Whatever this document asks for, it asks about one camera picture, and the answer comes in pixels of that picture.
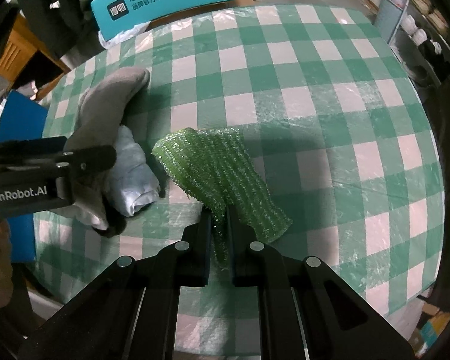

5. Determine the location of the grey towel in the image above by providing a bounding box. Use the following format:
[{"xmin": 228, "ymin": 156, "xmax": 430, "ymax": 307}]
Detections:
[{"xmin": 53, "ymin": 67, "xmax": 150, "ymax": 227}]

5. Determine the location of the light blue cloth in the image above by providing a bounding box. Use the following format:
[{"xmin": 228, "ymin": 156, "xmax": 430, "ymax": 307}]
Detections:
[{"xmin": 105, "ymin": 125, "xmax": 161, "ymax": 218}]

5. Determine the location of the black sock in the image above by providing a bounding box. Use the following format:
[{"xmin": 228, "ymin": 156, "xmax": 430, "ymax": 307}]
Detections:
[{"xmin": 90, "ymin": 176, "xmax": 127, "ymax": 238}]

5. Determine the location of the green sparkly scrub cloth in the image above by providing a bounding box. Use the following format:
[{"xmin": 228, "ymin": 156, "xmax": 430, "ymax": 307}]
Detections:
[{"xmin": 150, "ymin": 127, "xmax": 293, "ymax": 271}]

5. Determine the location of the person's left hand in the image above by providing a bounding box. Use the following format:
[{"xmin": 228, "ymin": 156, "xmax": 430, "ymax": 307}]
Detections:
[{"xmin": 0, "ymin": 220, "xmax": 14, "ymax": 308}]

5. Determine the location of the blue cardboard box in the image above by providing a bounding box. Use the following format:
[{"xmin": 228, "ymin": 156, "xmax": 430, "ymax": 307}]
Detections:
[{"xmin": 0, "ymin": 90, "xmax": 48, "ymax": 263}]

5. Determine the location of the wooden louvered wardrobe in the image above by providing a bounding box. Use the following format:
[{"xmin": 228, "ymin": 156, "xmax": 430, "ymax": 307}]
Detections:
[{"xmin": 0, "ymin": 13, "xmax": 71, "ymax": 100}]

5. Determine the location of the white plastic bag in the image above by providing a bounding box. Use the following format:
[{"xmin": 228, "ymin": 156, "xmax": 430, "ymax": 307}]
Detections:
[{"xmin": 98, "ymin": 21, "xmax": 151, "ymax": 50}]

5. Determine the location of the shoe rack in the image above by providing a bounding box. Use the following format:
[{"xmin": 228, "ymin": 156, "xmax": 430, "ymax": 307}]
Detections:
[{"xmin": 389, "ymin": 0, "xmax": 450, "ymax": 87}]

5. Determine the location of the light blue bin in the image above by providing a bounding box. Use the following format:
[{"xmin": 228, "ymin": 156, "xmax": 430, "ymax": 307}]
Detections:
[{"xmin": 374, "ymin": 0, "xmax": 402, "ymax": 43}]

